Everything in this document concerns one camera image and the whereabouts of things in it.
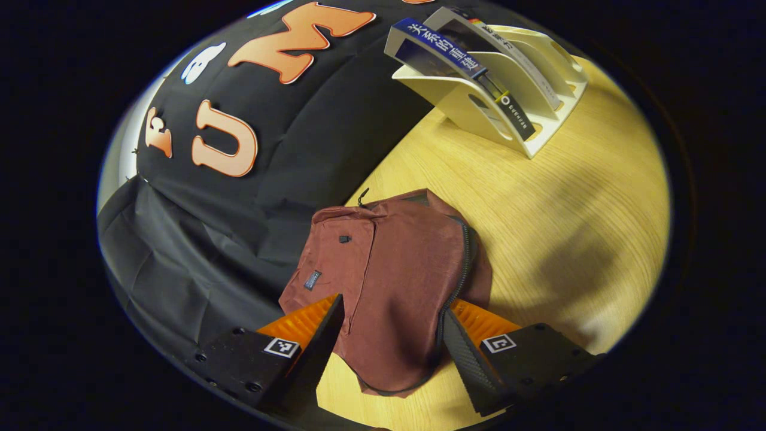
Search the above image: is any white bookshelf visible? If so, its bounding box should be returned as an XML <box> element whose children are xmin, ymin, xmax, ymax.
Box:
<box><xmin>384</xmin><ymin>6</ymin><xmax>590</xmax><ymax>160</ymax></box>

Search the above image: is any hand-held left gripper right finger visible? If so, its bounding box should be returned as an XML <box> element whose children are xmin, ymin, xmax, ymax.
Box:
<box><xmin>442</xmin><ymin>299</ymin><xmax>606</xmax><ymax>418</ymax></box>

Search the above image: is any black backdrop cloth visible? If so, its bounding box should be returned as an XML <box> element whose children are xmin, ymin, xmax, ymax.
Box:
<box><xmin>98</xmin><ymin>0</ymin><xmax>485</xmax><ymax>375</ymax></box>

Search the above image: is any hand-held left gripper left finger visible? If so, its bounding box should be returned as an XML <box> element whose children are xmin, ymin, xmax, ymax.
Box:
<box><xmin>189</xmin><ymin>293</ymin><xmax>346</xmax><ymax>415</ymax></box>

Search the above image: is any blue book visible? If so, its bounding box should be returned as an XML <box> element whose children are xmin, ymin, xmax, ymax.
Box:
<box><xmin>392</xmin><ymin>17</ymin><xmax>538</xmax><ymax>143</ymax></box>

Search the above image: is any white portrait cover book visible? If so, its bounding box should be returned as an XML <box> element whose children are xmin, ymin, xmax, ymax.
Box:
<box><xmin>446</xmin><ymin>6</ymin><xmax>564</xmax><ymax>113</ymax></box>

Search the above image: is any maroon schoolbag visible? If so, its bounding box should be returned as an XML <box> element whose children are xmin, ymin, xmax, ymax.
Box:
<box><xmin>278</xmin><ymin>189</ymin><xmax>493</xmax><ymax>398</ymax></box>

